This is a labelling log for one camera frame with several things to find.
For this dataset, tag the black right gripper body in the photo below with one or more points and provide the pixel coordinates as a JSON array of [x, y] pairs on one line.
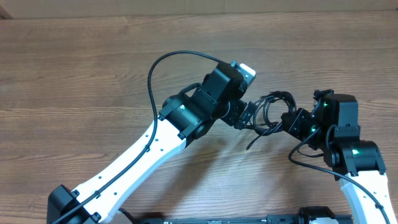
[[301, 126]]

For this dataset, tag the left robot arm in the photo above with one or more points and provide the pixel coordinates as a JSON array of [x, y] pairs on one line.
[[184, 117]]

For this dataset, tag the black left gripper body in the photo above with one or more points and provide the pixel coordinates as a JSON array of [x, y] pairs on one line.
[[236, 108]]

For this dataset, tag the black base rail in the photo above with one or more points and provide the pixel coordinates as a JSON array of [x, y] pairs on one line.
[[305, 215]]

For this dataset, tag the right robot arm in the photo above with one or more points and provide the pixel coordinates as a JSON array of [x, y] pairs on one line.
[[357, 165]]

